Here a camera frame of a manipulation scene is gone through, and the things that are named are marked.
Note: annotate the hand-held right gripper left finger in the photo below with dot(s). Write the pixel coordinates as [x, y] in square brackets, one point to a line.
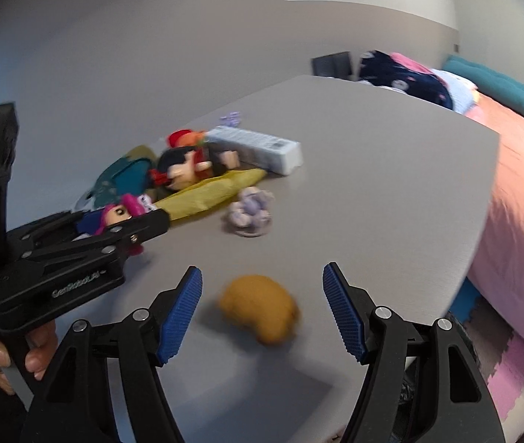
[181, 318]

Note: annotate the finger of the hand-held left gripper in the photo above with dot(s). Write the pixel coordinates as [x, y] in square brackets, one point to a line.
[148, 225]
[45, 228]

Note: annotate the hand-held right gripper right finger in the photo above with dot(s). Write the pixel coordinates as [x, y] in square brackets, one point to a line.
[342, 314]

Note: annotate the pink-haired doll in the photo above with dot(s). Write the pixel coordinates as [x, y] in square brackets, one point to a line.
[118, 210]

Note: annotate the teal toy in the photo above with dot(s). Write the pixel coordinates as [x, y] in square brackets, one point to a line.
[123, 173]

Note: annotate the black-haired doll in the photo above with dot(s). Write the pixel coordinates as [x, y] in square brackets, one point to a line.
[174, 164]

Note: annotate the brown potato toy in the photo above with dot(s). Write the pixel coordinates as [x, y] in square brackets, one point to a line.
[262, 307]

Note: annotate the red orange toy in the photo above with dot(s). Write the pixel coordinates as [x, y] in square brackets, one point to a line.
[183, 138]

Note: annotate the purple plush toy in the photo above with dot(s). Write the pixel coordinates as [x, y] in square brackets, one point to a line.
[248, 210]

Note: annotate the white long box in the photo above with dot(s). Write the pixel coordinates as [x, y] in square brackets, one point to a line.
[262, 147]

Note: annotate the person's left hand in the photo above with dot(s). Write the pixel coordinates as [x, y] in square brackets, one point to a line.
[42, 355]

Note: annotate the small purple clear trinket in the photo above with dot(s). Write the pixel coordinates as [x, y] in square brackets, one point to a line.
[230, 118]

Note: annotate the bed with pink cover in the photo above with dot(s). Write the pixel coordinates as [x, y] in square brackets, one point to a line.
[515, 203]

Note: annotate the navy patterned blanket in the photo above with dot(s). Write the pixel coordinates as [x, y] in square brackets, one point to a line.
[395, 74]

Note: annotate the light blue blanket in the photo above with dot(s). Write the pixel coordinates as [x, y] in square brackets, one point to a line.
[458, 90]

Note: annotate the pink garment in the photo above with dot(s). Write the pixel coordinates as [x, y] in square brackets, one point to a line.
[409, 62]

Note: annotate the teal headboard cushion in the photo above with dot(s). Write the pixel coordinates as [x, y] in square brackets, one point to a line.
[502, 83]

